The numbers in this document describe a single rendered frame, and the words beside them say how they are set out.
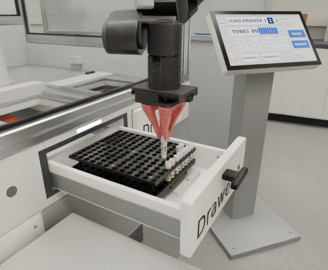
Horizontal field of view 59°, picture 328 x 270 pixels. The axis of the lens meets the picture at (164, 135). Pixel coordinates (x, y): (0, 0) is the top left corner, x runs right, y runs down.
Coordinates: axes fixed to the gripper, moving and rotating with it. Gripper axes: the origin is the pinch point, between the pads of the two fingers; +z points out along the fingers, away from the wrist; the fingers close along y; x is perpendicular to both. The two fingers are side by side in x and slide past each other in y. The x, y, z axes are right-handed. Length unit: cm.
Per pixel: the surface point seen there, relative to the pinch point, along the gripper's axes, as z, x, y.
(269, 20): -18, -113, 8
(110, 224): 36.4, -7.9, 22.6
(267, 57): -3, -98, 3
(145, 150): 7.6, -5.5, 8.0
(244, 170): 6.2, -5.8, -14.1
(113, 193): 9.9, 8.8, 5.6
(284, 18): -19, -120, 2
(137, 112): 5.2, -21.0, 21.3
